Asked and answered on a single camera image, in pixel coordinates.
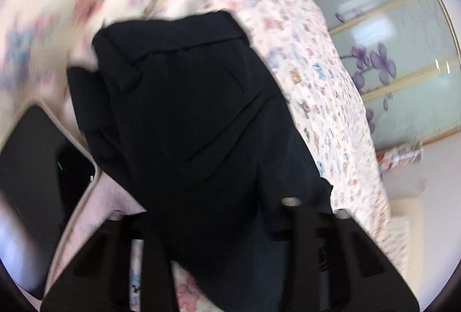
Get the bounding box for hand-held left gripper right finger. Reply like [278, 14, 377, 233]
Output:
[269, 196, 421, 312]

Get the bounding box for black pants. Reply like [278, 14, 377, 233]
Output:
[66, 9, 334, 312]

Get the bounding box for wardrobe with floral glass doors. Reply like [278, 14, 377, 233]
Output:
[255, 0, 461, 148]

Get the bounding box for clear cylinder of plush toys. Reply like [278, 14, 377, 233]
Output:
[376, 143, 424, 169]

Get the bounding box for black smartphone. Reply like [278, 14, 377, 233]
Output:
[0, 99, 100, 302]

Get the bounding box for teddy bear printed blanket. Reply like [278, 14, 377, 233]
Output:
[0, 0, 409, 312]

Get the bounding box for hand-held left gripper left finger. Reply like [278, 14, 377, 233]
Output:
[39, 214, 174, 312]

